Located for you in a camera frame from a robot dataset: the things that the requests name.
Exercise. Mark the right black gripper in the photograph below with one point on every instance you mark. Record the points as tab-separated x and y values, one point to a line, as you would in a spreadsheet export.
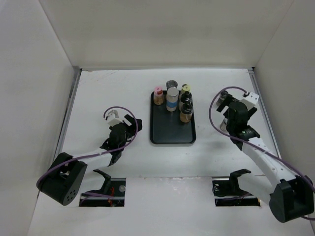
228	100

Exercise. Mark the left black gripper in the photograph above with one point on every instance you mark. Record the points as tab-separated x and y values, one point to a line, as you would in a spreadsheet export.
132	128

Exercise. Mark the black knob cap bottle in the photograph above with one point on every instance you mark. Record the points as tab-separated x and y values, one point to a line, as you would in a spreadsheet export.
186	112

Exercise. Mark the pink cap spice bottle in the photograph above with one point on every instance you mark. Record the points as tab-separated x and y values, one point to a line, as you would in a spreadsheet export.
158	97

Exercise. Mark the yellow cap spice bottle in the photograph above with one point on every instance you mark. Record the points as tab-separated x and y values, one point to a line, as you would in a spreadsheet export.
185	87

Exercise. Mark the silver lid blue label jar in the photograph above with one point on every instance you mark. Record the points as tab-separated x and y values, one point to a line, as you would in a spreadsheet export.
172	99

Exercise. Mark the black cap spice bottle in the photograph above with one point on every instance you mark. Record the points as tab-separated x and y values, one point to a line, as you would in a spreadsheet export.
186	97

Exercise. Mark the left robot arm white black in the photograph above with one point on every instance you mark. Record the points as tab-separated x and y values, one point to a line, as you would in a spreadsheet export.
63	179

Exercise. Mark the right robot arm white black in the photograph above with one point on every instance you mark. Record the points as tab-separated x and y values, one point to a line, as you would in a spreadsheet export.
290	195

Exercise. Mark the tall dark pepper grinder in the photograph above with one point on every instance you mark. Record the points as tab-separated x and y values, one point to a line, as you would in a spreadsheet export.
222	97

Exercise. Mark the black plastic tray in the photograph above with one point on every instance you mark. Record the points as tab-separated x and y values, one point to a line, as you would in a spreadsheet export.
166	127

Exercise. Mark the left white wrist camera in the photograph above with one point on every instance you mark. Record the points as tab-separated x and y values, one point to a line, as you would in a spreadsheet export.
112	118

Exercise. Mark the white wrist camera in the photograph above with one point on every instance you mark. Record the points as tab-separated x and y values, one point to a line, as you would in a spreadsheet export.
112	118
250	100

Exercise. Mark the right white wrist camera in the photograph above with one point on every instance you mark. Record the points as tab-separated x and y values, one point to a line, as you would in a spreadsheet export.
250	100

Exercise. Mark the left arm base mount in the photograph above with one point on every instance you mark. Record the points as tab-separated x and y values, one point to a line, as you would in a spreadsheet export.
110	194

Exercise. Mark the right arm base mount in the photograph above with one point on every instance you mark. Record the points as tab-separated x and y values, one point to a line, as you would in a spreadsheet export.
227	192

